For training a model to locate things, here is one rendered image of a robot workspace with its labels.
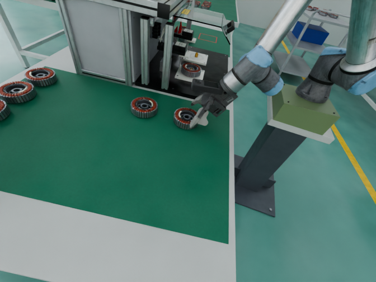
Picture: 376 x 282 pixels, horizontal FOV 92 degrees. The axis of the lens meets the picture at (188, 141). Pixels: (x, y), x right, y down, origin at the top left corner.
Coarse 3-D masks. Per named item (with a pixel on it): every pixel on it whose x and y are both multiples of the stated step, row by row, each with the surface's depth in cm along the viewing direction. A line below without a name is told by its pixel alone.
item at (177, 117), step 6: (180, 108) 79; (186, 108) 80; (174, 114) 77; (180, 114) 79; (186, 114) 79; (192, 114) 79; (174, 120) 77; (180, 120) 74; (186, 120) 75; (180, 126) 75; (186, 126) 74
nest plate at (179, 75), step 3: (180, 66) 107; (180, 69) 104; (177, 72) 102; (180, 72) 102; (201, 72) 106; (177, 75) 100; (180, 75) 100; (183, 75) 101; (201, 75) 104; (177, 78) 99; (180, 78) 99; (183, 78) 99; (186, 78) 99; (189, 78) 99; (192, 78) 100; (195, 78) 100; (198, 78) 101; (201, 78) 101; (189, 81) 99
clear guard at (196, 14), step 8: (184, 8) 86; (192, 8) 88; (200, 8) 91; (176, 16) 75; (184, 16) 76; (192, 16) 79; (200, 16) 81; (208, 16) 83; (216, 16) 86; (224, 16) 92; (208, 24) 75; (216, 24) 76; (224, 24) 84; (224, 32) 77
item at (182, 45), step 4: (176, 44) 92; (180, 44) 93; (184, 44) 94; (160, 48) 93; (172, 48) 94; (176, 48) 92; (180, 48) 92; (184, 48) 92; (172, 52) 94; (176, 52) 93; (180, 52) 93; (184, 52) 93; (188, 52) 98; (180, 56) 95; (184, 56) 95; (188, 56) 95
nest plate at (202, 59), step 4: (192, 52) 125; (192, 56) 120; (200, 56) 122; (204, 56) 123; (184, 60) 116; (188, 60) 116; (192, 60) 115; (196, 60) 116; (200, 60) 117; (204, 60) 118; (200, 64) 116; (204, 64) 116
